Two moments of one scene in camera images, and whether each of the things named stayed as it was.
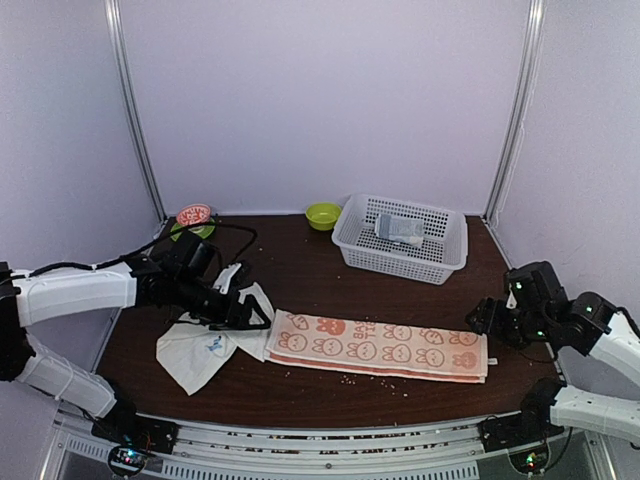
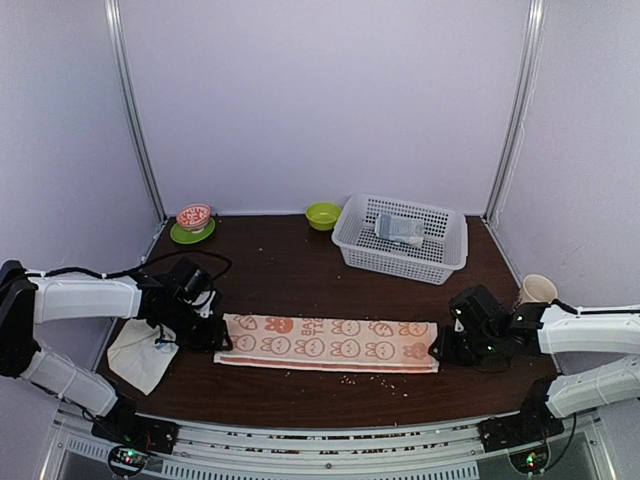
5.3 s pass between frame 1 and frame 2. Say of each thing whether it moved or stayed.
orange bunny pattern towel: moved
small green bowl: stayed
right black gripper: moved
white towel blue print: moved
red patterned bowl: stayed
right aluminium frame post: stayed
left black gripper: moved
